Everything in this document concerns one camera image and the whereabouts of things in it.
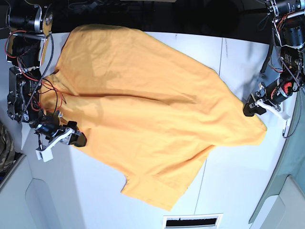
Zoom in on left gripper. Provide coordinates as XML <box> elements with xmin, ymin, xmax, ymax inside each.
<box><xmin>243</xmin><ymin>82</ymin><xmax>286</xmax><ymax>117</ymax></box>

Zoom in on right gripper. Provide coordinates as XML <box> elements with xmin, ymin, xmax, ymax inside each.
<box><xmin>30</xmin><ymin>115</ymin><xmax>87</xmax><ymax>147</ymax></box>

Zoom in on yellow orange t-shirt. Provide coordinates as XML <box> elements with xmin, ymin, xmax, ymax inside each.
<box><xmin>48</xmin><ymin>24</ymin><xmax>267</xmax><ymax>211</ymax></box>

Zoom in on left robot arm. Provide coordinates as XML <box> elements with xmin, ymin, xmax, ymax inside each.
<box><xmin>243</xmin><ymin>0</ymin><xmax>305</xmax><ymax>120</ymax></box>

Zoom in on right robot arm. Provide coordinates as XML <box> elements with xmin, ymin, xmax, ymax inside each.
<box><xmin>4</xmin><ymin>0</ymin><xmax>87</xmax><ymax>151</ymax></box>

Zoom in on camouflage cloth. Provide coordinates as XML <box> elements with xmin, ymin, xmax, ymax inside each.
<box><xmin>0</xmin><ymin>122</ymin><xmax>15</xmax><ymax>173</ymax></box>

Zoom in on white floor vent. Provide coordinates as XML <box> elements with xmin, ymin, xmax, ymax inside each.
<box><xmin>162</xmin><ymin>213</ymin><xmax>223</xmax><ymax>229</ymax></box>

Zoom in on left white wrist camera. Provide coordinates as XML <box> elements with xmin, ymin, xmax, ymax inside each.
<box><xmin>254</xmin><ymin>99</ymin><xmax>291</xmax><ymax>129</ymax></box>

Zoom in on camera braided cable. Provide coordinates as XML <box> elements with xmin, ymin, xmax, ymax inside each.
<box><xmin>281</xmin><ymin>90</ymin><xmax>305</xmax><ymax>139</ymax></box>

